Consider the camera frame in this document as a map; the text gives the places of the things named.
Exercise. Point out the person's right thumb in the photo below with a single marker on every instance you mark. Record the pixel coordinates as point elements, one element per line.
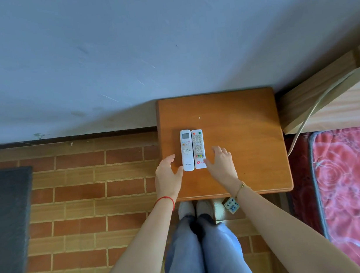
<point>208,163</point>

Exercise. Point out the white right shoe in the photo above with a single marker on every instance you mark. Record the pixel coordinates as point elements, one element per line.
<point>204,207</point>

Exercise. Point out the person's left forearm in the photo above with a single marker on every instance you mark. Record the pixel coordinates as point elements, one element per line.
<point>139,252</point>

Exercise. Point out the person's right forearm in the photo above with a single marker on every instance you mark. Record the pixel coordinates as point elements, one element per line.
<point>285,233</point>

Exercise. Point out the person's left hand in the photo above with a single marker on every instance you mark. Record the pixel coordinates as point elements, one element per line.
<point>166,181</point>

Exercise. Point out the white remote with coloured buttons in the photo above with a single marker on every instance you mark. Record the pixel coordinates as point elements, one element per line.
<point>198,148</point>

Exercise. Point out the blue jeans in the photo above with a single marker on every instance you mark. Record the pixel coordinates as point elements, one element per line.
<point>205,257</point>

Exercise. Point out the white power strip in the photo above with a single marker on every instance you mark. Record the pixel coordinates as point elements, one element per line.
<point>231,205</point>

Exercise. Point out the white remote with display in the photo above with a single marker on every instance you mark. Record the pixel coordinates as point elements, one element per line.
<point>186,150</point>

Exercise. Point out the white left shoe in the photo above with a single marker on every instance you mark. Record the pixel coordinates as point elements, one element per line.
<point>186,209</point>

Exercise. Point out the person's right hand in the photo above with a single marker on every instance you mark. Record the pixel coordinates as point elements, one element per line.
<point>222,168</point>

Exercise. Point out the person's left thumb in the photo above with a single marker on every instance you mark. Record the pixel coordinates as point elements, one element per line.
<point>179,172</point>

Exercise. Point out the white shoe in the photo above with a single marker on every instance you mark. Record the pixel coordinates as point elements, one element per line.
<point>204,207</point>
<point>186,209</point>

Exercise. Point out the red floral mattress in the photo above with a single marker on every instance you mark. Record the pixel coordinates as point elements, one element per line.
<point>359,193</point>

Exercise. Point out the wooden bed frame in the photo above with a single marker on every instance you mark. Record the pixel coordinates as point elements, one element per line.
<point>326,95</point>

